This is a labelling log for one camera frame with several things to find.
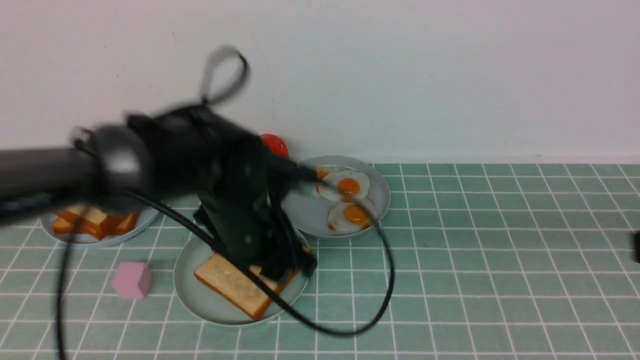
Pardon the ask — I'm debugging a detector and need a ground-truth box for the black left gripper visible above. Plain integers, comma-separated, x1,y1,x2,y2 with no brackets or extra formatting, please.
197,137,318,281

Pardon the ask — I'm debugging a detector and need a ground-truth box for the pink cube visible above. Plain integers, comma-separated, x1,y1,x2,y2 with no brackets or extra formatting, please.
111,262,153,300

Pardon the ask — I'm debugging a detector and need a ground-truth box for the light blue bread plate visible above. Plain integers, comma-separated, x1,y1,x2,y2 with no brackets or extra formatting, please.
39,208,159,249

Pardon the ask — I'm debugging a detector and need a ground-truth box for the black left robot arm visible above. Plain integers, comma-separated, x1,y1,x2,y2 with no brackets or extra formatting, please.
1,105,318,281

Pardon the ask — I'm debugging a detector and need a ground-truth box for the green plate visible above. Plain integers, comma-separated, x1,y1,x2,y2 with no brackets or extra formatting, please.
173,235,284,328

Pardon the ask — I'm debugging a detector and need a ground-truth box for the grey plate with eggs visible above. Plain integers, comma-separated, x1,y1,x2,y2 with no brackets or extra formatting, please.
282,155,391,239

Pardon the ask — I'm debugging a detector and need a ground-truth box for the toast slice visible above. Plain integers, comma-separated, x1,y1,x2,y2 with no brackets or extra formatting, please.
52,212,140,240
193,254,309,322
57,205,127,234

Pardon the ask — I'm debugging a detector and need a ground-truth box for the fried egg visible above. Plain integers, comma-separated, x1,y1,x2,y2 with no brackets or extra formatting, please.
314,167,333,198
316,170,371,203
326,202,373,234

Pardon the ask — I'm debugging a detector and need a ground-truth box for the red apple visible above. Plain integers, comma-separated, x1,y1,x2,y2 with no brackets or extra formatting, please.
259,133,290,159

